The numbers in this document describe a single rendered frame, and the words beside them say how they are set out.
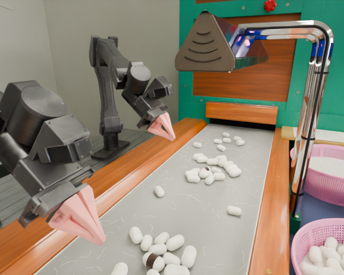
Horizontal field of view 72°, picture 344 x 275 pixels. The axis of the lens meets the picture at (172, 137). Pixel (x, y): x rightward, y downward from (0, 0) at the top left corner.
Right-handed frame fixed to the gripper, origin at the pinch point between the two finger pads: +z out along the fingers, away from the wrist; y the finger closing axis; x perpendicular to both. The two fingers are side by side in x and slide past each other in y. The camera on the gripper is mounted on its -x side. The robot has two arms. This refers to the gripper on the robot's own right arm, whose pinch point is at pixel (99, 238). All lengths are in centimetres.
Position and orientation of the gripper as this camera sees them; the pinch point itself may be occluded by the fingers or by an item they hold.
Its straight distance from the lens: 37.8
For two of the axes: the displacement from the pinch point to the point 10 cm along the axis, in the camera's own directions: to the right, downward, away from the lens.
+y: 4.2, -3.0, 8.6
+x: -5.8, 6.4, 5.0
